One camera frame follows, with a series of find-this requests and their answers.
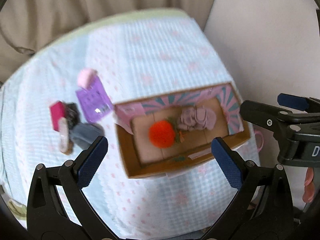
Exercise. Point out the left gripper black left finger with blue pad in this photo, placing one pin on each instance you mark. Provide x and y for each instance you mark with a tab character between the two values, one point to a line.
57	207

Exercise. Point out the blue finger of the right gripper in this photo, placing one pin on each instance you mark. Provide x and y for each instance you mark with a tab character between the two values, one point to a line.
308	105

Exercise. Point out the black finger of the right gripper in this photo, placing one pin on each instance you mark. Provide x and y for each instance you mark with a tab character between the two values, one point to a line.
266	116

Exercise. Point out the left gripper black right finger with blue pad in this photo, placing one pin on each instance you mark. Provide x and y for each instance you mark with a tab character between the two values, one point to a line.
262	207

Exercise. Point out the grey socks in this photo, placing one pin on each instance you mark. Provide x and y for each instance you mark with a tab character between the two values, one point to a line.
84	134

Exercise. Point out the dusty pink scrunchie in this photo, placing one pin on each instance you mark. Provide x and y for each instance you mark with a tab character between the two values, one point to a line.
196	118

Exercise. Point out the magenta zip pouch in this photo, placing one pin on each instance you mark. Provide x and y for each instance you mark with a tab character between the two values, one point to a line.
57	111

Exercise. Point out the orange pompom toy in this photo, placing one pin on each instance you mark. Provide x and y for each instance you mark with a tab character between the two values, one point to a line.
164	133

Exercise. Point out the pink patterned cardboard box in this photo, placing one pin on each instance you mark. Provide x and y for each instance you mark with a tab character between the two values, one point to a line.
141	159

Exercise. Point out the light pink fluffy roll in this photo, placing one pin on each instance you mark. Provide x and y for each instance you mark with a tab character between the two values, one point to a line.
86	77

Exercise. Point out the person's right hand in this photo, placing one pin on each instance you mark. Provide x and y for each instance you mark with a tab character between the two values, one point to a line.
309	187

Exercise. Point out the black patterned scrunchie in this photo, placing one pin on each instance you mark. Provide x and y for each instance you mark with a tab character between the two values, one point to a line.
72	114

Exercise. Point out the purple sachet packet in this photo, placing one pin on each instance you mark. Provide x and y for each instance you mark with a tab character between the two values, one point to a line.
94	101

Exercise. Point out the light green bed sheet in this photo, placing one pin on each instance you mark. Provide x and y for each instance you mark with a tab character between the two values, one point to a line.
100	21

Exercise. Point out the light blue checked bedspread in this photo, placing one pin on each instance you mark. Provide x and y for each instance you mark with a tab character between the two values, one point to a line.
160	93

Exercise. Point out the beige pleated curtain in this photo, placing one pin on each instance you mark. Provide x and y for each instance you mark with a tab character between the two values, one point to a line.
29	25

